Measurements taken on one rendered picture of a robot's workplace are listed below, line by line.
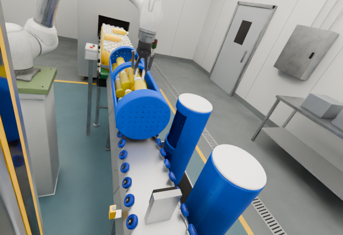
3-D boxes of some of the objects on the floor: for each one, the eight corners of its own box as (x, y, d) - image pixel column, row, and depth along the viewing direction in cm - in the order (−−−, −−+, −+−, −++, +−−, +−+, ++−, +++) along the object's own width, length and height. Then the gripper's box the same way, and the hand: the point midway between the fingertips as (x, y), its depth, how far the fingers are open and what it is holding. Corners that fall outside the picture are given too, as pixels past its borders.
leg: (104, 150, 202) (109, 105, 172) (104, 147, 207) (109, 102, 177) (109, 150, 205) (115, 106, 174) (109, 147, 209) (115, 103, 179)
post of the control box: (86, 134, 215) (89, 56, 167) (86, 132, 219) (89, 55, 171) (90, 134, 217) (93, 57, 169) (90, 132, 220) (93, 56, 172)
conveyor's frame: (92, 142, 207) (95, 73, 164) (95, 83, 335) (98, 34, 292) (132, 141, 227) (145, 79, 184) (121, 85, 354) (126, 41, 311)
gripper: (131, 39, 87) (124, 81, 98) (162, 45, 94) (152, 84, 105) (129, 35, 93) (123, 76, 104) (158, 42, 100) (150, 79, 111)
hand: (139, 75), depth 103 cm, fingers closed on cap, 4 cm apart
